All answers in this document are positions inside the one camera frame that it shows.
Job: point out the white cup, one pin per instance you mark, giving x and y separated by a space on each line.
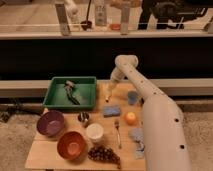
95 132

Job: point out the green plastic tray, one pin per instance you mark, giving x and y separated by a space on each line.
84 91

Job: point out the blue grey cloth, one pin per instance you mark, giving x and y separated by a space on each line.
137 136

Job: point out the orange bowl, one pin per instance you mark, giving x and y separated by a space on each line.
71 145

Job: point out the grey black tool in tray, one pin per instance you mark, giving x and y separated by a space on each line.
69 86

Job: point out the wooden board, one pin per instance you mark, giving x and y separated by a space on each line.
43 153

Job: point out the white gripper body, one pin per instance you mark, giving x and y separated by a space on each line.
116 76

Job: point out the blue sponge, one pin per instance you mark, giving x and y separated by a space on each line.
110 111

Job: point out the dark grape bunch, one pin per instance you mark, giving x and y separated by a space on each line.
104 155

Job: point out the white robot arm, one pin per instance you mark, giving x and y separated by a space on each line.
164 139

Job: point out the blue cup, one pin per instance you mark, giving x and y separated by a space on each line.
132 97

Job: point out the pale yellow banana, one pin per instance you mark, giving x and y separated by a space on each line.
108 92

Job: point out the orange fruit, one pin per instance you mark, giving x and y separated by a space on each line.
130 118

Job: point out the purple bowl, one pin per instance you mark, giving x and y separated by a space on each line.
50 123

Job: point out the small metal cup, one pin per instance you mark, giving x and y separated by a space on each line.
83 118

